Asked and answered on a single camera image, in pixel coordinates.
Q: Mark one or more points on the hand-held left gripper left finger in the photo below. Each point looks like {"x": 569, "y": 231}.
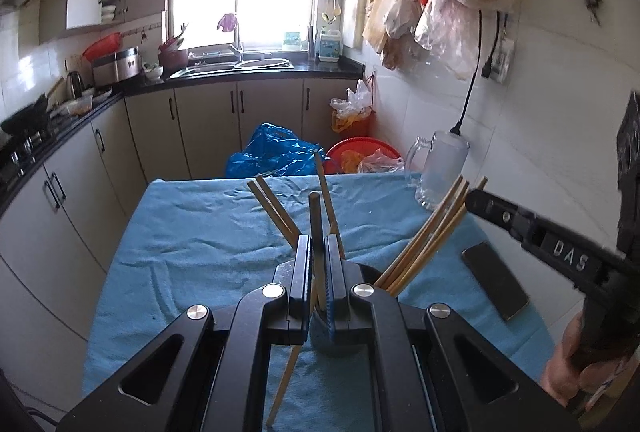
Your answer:
{"x": 306, "y": 262}

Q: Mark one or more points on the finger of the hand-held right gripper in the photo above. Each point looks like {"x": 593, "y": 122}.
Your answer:
{"x": 500, "y": 214}

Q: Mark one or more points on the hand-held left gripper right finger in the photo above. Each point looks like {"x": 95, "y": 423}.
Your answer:
{"x": 331, "y": 262}

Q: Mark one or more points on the wooden chopstick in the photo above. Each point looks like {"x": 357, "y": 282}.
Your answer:
{"x": 285, "y": 387}
{"x": 315, "y": 212}

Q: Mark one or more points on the bunch of chopsticks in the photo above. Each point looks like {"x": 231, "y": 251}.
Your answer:
{"x": 440, "y": 222}

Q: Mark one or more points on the dark round utensil holder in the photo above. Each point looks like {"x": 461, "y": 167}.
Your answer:
{"x": 340, "y": 351}

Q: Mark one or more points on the person's right hand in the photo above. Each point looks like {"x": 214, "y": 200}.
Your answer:
{"x": 560, "y": 372}

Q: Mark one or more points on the black smartphone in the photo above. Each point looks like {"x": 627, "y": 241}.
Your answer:
{"x": 495, "y": 279}

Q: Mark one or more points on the clear glass mug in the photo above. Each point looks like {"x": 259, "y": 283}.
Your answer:
{"x": 445, "y": 166}

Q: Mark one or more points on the blue table cloth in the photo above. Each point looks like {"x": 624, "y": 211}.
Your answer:
{"x": 200, "y": 242}

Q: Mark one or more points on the clear plastic bag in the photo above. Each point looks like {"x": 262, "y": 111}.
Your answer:
{"x": 380, "y": 161}

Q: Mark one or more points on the blue plastic bag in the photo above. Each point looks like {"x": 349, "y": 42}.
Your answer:
{"x": 270, "y": 151}

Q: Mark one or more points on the red plastic basin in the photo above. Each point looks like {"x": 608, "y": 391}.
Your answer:
{"x": 340, "y": 144}

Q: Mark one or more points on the orange trash bin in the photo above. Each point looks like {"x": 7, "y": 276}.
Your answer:
{"x": 355, "y": 124}

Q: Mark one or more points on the clear bin liner bag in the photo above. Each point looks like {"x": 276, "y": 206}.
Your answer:
{"x": 352, "y": 99}

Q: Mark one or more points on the beige base cabinets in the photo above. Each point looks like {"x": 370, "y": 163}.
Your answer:
{"x": 210, "y": 126}

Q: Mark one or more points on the black kitchen countertop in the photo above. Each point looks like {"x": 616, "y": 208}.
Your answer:
{"x": 320, "y": 70}

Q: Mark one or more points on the steel sink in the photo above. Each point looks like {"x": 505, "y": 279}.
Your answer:
{"x": 235, "y": 65}

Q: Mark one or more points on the white detergent bottle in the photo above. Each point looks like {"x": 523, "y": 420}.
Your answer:
{"x": 330, "y": 45}

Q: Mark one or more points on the green white package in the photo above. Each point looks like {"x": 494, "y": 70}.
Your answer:
{"x": 292, "y": 41}

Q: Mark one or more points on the metal faucet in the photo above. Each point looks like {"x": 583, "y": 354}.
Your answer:
{"x": 237, "y": 44}

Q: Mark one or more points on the white mortar bowl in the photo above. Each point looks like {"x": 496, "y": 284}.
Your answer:
{"x": 154, "y": 72}

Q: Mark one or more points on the dark red pot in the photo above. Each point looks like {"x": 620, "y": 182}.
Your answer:
{"x": 174, "y": 57}

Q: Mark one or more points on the hanging ladles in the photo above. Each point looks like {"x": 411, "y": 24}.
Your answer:
{"x": 332, "y": 9}

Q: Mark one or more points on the pink hanging cloth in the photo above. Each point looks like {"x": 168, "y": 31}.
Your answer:
{"x": 227, "y": 21}

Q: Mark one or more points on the steel rice cooker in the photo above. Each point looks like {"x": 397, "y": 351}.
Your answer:
{"x": 117, "y": 65}

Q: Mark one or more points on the stainless kettle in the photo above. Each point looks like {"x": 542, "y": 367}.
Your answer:
{"x": 75, "y": 84}

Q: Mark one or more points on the red colander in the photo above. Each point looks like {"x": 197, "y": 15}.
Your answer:
{"x": 102, "y": 45}

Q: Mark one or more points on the gas stove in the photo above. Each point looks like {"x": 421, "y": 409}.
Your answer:
{"x": 22, "y": 151}

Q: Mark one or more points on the black wok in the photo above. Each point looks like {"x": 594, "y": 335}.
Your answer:
{"x": 25, "y": 116}

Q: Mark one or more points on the white wall socket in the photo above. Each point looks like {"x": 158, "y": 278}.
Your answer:
{"x": 502, "y": 61}

